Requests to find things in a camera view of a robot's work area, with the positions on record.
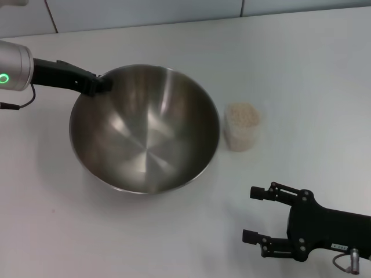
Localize stainless steel mixing bowl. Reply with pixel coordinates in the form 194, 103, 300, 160
68, 64, 220, 196

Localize white rice grains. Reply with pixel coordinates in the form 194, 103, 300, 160
225, 103, 260, 151

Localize right arm cable with plug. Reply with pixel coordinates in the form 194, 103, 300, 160
332, 247, 362, 275

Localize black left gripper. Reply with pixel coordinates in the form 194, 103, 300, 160
32, 58, 114, 97

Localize clear plastic cup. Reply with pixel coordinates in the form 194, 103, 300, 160
223, 101, 261, 152

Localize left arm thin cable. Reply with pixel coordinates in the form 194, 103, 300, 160
0, 84, 37, 111

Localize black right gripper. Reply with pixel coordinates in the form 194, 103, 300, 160
242, 181, 371, 262

